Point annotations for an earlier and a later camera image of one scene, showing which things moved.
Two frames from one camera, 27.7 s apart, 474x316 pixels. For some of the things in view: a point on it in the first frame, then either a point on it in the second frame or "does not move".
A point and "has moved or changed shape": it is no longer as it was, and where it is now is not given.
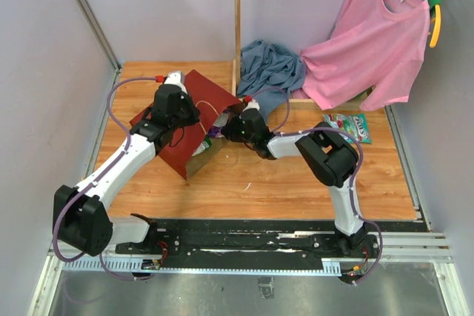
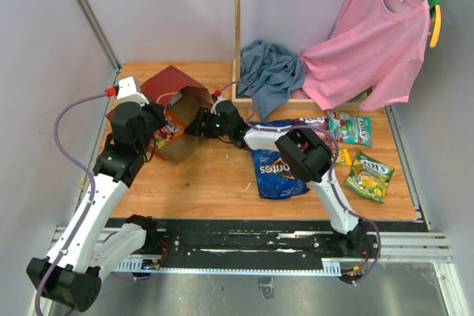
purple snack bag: x=217 y=129 has moved or changed shape
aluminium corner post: x=88 y=8 does not move
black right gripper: x=229 y=131 -> x=195 y=129
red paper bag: x=187 y=150 has moved or changed shape
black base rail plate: x=274 y=239 does not move
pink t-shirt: x=374 y=55 does not move
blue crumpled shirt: x=269 y=74 does not move
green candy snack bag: x=354 y=123 does not move
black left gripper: x=194 y=110 -> x=157 y=109
